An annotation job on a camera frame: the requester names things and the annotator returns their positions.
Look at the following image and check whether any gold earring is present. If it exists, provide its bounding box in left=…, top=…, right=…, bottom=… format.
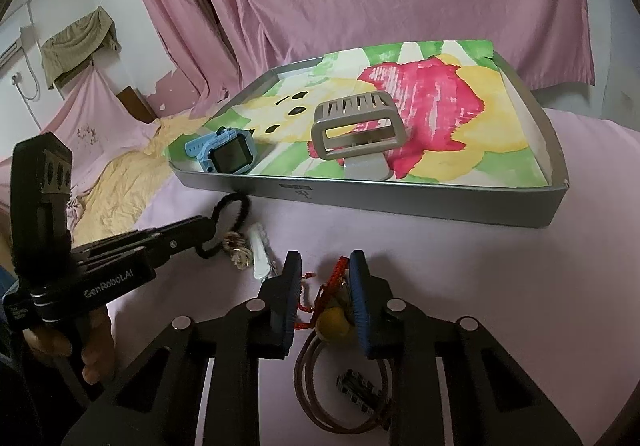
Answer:
left=221, top=231, right=254, bottom=270

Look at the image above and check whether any black white striped hair clip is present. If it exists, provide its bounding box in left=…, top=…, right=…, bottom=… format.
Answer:
left=336, top=369, right=393, bottom=431

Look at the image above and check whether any person's left hand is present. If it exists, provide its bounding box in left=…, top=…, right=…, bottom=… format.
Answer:
left=23, top=306, right=116, bottom=385

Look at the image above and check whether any yellow bed blanket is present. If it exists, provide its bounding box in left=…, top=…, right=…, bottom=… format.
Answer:
left=72, top=113, right=206, bottom=247

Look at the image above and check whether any pink table cloth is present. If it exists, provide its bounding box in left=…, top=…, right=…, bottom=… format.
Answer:
left=108, top=110, right=639, bottom=445

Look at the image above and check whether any pink embroidered draped sheet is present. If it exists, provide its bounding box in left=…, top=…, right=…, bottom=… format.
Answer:
left=0, top=64, right=162, bottom=197

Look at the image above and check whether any brown wooden headboard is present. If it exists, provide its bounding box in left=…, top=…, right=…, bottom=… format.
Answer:
left=116, top=86, right=157, bottom=124

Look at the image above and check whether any olive green hanging cloth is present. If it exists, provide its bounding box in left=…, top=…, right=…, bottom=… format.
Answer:
left=41, top=6, right=120, bottom=89

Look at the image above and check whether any white air conditioner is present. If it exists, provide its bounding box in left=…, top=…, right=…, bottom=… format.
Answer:
left=0, top=37, right=23, bottom=68

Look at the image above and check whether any narrow pink curtain panel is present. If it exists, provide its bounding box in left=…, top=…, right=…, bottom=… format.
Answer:
left=142, top=0, right=240, bottom=117

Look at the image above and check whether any grey tray with colourful lining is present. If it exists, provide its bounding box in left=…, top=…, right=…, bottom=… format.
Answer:
left=166, top=40, right=570, bottom=228

